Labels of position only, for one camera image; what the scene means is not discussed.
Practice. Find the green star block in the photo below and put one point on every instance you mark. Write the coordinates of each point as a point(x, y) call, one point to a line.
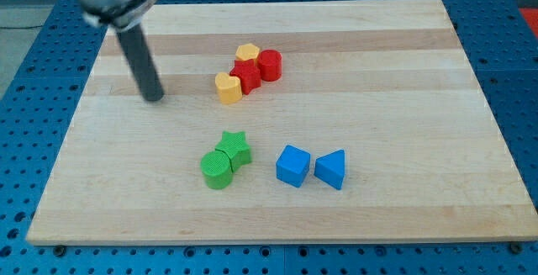
point(236, 148)

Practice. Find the red star block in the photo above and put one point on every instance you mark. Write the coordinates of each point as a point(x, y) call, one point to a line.
point(249, 75)

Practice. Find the blue cube block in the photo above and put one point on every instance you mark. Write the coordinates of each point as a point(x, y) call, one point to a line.
point(292, 166)

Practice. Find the yellow heart block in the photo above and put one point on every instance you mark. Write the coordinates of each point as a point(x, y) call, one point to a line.
point(228, 88)

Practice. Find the red cylinder block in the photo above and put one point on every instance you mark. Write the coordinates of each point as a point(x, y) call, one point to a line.
point(270, 65)

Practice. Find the green cylinder block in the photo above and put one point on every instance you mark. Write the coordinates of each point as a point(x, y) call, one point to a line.
point(216, 169)

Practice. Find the blue triangle block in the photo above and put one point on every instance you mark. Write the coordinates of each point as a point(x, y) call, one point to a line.
point(331, 169)

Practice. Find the wooden board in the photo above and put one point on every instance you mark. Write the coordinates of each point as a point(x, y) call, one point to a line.
point(387, 81)

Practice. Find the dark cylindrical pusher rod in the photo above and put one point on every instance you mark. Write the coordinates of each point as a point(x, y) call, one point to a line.
point(137, 54)

